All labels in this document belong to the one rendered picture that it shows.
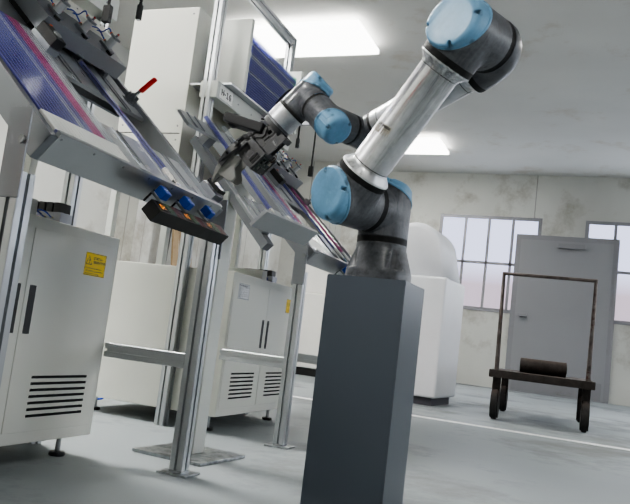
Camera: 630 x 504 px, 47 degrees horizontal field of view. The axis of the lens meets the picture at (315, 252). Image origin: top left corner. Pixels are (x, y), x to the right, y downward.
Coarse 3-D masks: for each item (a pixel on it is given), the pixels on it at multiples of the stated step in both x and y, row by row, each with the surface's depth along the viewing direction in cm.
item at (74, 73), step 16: (0, 0) 179; (16, 16) 180; (64, 48) 196; (64, 64) 182; (80, 80) 183; (112, 80) 214; (96, 96) 203; (112, 96) 199; (112, 112) 204; (128, 112) 202
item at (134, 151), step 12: (108, 132) 169; (120, 144) 170; (132, 144) 178; (132, 156) 170; (144, 156) 179; (144, 168) 169; (156, 168) 180; (168, 168) 190; (180, 168) 200; (180, 180) 190
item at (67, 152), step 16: (64, 144) 137; (80, 144) 140; (48, 160) 138; (64, 160) 141; (80, 160) 144; (96, 160) 147; (112, 160) 150; (80, 176) 148; (96, 176) 151; (112, 176) 155; (128, 176) 158; (144, 176) 162; (128, 192) 163; (144, 192) 167; (176, 192) 176; (192, 192) 181; (176, 208) 182; (192, 208) 187
